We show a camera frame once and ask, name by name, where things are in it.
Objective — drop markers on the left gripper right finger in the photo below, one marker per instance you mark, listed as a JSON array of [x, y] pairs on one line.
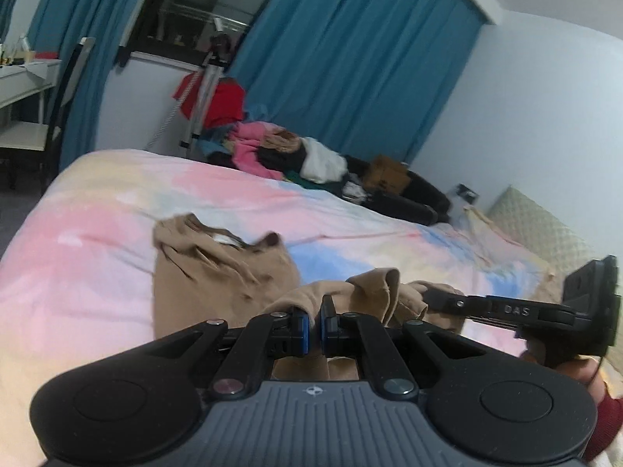
[[365, 340]]

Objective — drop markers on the quilted green headboard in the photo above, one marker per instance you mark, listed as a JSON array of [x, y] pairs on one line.
[[539, 231]]

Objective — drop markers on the black garment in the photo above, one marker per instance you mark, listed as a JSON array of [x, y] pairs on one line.
[[420, 202]]

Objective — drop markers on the tan sweatshirt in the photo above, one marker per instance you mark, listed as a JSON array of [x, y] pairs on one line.
[[203, 272]]

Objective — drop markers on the pink garment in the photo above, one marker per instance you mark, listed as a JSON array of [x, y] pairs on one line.
[[247, 137]]

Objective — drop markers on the right blue curtain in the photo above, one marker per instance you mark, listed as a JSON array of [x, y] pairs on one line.
[[364, 77]]

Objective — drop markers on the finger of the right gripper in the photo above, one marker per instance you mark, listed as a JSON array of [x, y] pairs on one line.
[[495, 308]]

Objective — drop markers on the brown cardboard box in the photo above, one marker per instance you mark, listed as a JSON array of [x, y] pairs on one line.
[[387, 175]]

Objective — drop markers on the black and white chair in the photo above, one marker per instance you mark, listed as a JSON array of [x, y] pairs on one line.
[[42, 143]]

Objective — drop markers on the red garment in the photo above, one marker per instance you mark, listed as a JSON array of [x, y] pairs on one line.
[[226, 107]]

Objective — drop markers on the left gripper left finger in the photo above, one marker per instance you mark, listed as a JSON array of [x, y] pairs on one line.
[[246, 355]]

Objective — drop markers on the white dressing table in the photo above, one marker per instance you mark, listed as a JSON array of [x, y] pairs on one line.
[[18, 82]]

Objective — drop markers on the pastel tie-dye bed cover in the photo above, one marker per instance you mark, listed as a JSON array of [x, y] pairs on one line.
[[85, 382]]

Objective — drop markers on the silver tripod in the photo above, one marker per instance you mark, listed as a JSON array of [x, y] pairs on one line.
[[207, 78]]

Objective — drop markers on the white garment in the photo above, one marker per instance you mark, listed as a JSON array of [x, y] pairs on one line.
[[321, 165]]

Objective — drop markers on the dark window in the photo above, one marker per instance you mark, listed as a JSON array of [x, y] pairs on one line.
[[181, 30]]

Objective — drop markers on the person right hand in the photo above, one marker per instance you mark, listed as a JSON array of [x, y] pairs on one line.
[[605, 445]]

